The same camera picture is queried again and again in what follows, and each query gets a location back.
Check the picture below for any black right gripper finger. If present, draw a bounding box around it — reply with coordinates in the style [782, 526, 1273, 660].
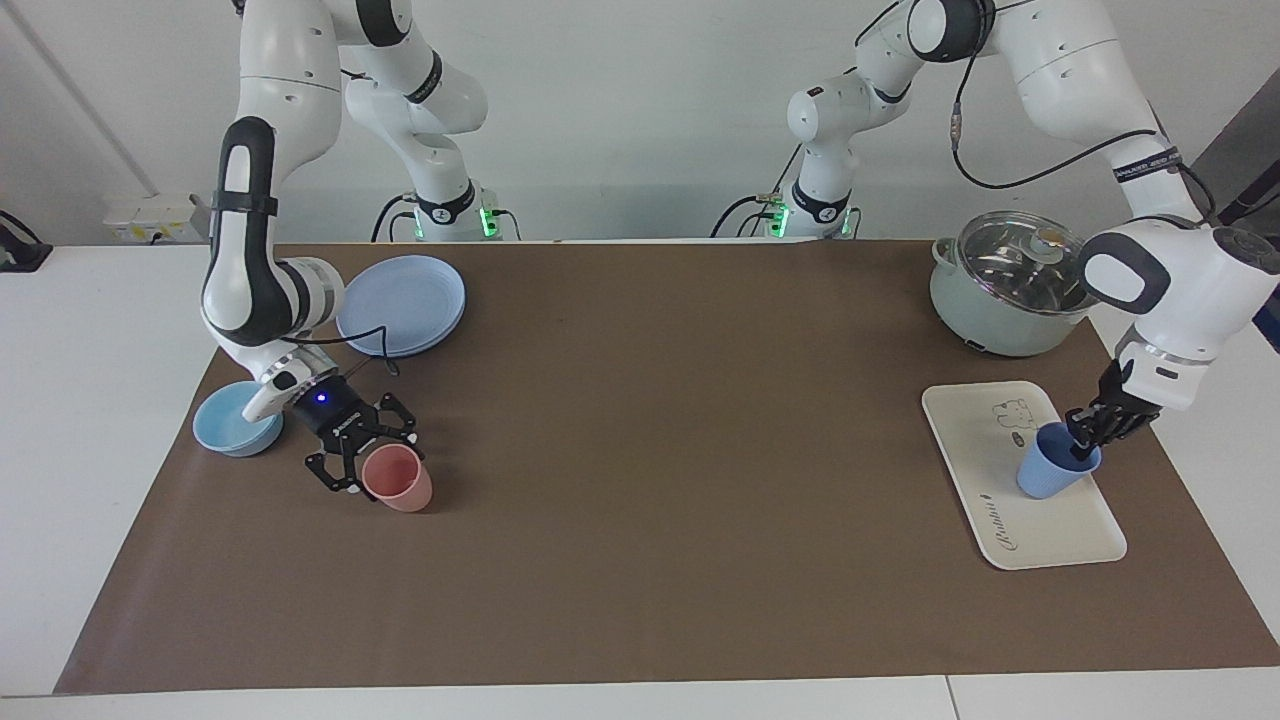
[370, 392, 422, 449]
[303, 443, 364, 498]

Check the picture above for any pink plastic cup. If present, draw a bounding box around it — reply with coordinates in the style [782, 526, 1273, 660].
[361, 444, 434, 514]

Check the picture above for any blue plastic cup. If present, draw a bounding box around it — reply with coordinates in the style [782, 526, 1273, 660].
[1016, 420, 1103, 501]

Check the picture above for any cream tray with rabbit print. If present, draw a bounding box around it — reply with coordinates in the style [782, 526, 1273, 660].
[920, 380, 1129, 572]

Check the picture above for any light blue bowl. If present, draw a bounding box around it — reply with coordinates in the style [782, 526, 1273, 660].
[192, 380, 286, 459]

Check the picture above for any blue round plate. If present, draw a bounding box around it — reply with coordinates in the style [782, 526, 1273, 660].
[335, 254, 468, 359]

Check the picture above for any pale green cooking pot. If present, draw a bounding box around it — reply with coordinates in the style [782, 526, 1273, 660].
[928, 210, 1103, 359]

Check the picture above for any glass pot lid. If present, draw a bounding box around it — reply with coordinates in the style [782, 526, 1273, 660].
[955, 210, 1093, 319]

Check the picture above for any black tripod leg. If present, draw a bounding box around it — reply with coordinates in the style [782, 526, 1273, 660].
[1215, 185, 1280, 227]

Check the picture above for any brown table mat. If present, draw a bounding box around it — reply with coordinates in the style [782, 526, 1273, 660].
[53, 238, 1280, 696]

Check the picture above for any black clamp stand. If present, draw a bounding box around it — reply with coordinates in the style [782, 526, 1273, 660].
[0, 210, 53, 273]

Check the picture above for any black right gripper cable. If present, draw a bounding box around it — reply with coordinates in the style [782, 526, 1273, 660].
[280, 325, 401, 386]

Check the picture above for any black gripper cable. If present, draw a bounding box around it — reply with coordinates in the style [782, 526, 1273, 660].
[280, 325, 401, 386]
[950, 40, 1221, 221]

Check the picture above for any black base cable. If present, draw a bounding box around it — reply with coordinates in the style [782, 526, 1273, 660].
[710, 150, 806, 239]
[370, 193, 417, 242]

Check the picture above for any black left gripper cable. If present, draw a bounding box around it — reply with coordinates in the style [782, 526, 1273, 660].
[950, 40, 1221, 221]

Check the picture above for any white wall socket box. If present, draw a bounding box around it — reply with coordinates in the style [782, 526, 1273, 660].
[103, 193, 215, 244]

